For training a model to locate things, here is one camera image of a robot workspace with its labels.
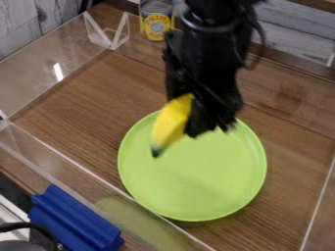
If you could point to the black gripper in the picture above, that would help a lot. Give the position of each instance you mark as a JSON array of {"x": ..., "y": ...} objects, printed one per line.
[{"x": 204, "y": 55}]

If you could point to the green plate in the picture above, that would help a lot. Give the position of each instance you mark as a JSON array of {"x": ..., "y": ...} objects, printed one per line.
[{"x": 203, "y": 180}]

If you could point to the blue plastic clamp block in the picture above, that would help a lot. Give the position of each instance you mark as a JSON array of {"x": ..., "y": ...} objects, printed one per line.
[{"x": 80, "y": 229}]

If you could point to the yellow toy banana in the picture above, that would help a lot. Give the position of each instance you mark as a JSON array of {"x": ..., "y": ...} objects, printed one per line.
[{"x": 169, "y": 124}]

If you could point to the clear acrylic enclosure wall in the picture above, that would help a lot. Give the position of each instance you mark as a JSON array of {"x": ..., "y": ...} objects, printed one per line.
[{"x": 85, "y": 82}]

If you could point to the yellow labelled tin can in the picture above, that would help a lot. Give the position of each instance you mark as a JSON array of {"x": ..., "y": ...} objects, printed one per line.
[{"x": 156, "y": 18}]

